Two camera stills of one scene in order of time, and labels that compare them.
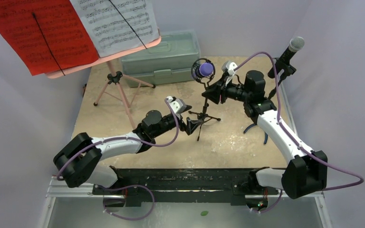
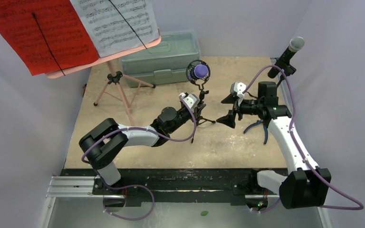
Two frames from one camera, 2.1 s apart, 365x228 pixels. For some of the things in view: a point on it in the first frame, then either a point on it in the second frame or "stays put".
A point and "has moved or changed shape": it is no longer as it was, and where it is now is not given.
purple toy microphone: (206, 69) has moved or changed shape
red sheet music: (63, 30) stays put
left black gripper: (190, 126) to (196, 110)
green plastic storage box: (169, 61) stays put
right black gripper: (218, 91) to (239, 107)
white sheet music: (114, 25) stays put
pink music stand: (115, 77) stays put
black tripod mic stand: (203, 69) has moved or changed shape
